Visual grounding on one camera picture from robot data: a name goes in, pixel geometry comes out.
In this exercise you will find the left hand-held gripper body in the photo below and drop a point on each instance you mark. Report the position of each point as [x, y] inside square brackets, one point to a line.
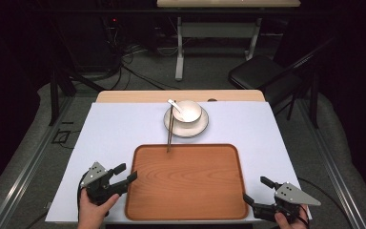
[99, 186]

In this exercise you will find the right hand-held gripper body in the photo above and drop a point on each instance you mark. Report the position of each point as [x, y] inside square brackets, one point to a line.
[286, 198]

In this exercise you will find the person's right hand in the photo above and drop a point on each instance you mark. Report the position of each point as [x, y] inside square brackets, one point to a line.
[286, 222]

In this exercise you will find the person's left hand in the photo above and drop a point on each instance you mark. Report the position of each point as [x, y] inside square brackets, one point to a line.
[92, 213]

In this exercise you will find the white table sheet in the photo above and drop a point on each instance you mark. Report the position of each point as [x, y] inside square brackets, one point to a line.
[114, 133]

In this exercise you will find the brown wooden tray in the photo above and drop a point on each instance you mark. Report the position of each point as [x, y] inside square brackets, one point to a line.
[187, 184]

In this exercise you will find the dark chopstick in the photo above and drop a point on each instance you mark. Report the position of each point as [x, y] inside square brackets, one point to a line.
[169, 133]

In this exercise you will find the light wooden table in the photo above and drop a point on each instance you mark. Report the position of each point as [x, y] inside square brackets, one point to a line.
[133, 95]

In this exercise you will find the white round plate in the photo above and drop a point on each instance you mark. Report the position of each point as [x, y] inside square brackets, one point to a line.
[187, 131]

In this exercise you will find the white ceramic spoon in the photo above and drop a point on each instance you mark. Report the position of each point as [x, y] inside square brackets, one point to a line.
[173, 104]

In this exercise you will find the white bowl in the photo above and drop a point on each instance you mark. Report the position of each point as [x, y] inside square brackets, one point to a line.
[189, 111]

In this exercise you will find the black metal stand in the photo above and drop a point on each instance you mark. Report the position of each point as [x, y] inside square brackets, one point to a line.
[54, 95]

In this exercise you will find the black chair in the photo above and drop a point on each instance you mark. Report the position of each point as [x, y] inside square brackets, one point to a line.
[254, 73]

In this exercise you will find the white-framed desk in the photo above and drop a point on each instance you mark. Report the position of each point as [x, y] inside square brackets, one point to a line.
[216, 30]

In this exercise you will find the aluminium floor rail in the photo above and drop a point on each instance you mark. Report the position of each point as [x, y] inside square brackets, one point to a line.
[28, 168]
[333, 171]

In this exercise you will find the black floor socket frame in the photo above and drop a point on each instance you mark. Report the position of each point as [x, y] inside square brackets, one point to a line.
[61, 136]

